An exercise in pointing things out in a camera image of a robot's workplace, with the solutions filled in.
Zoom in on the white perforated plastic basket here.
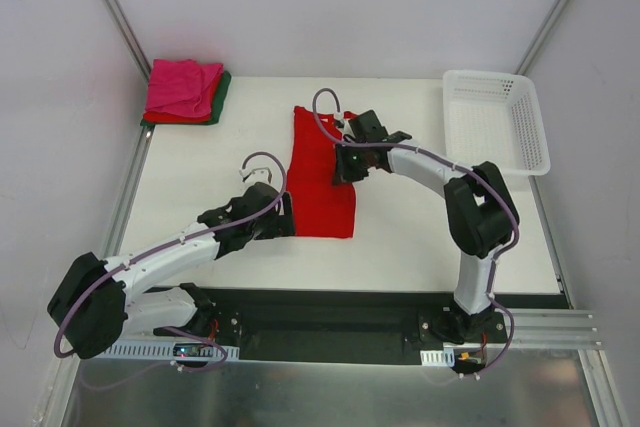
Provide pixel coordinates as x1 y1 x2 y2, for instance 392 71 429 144
443 70 550 177

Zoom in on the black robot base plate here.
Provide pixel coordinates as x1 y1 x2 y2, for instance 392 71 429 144
152 286 509 366

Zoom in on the aluminium frame post right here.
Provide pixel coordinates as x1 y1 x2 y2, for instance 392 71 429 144
514 0 573 76

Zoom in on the folded pink t shirt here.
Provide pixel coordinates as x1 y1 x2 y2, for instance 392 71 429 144
145 59 224 112

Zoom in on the white slotted cable duct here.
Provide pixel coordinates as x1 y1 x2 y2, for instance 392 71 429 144
98 340 240 362

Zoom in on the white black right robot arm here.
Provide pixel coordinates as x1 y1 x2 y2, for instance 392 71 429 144
333 110 519 345

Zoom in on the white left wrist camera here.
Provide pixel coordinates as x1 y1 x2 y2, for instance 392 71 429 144
239 167 273 187

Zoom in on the aluminium frame post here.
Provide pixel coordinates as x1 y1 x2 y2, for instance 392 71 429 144
101 0 151 81
514 0 573 76

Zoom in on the aluminium frame post left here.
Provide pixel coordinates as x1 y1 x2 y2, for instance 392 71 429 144
101 0 151 81

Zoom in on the folded green t shirt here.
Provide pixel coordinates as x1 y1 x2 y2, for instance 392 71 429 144
140 71 232 127

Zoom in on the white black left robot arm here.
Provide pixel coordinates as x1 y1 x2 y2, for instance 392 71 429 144
47 182 295 359

